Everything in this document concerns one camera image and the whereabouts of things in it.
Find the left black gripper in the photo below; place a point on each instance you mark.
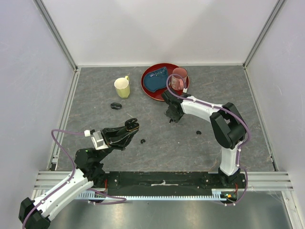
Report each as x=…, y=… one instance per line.
x=118, y=137

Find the right aluminium frame post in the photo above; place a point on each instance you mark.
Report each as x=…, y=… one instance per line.
x=264, y=31

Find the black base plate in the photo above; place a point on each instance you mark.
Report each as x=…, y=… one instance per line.
x=167, y=184

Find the yellow-green mug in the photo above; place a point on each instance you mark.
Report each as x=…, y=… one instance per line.
x=122, y=87

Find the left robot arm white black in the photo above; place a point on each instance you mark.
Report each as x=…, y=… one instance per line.
x=87, y=172

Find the blue leaf-shaped dish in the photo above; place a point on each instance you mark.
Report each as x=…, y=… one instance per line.
x=156, y=79

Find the black oval charging case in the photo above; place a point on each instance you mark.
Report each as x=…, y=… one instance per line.
x=115, y=106

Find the slotted cable duct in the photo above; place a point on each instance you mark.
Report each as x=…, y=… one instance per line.
x=214, y=196

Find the black glossy charging case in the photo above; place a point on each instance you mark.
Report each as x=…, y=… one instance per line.
x=131, y=124

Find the pink patterned mug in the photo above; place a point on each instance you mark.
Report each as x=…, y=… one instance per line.
x=178, y=79

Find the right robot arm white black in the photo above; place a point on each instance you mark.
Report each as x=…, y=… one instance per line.
x=228, y=127

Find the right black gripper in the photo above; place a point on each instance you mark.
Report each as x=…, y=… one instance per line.
x=176, y=118

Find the aluminium frame post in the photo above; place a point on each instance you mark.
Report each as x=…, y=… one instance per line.
x=264, y=31
x=55, y=32

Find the red round tray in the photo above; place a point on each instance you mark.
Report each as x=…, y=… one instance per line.
x=158, y=94

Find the left aluminium frame post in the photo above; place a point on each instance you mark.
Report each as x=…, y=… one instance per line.
x=55, y=32

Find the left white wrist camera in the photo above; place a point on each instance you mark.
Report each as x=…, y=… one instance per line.
x=97, y=139

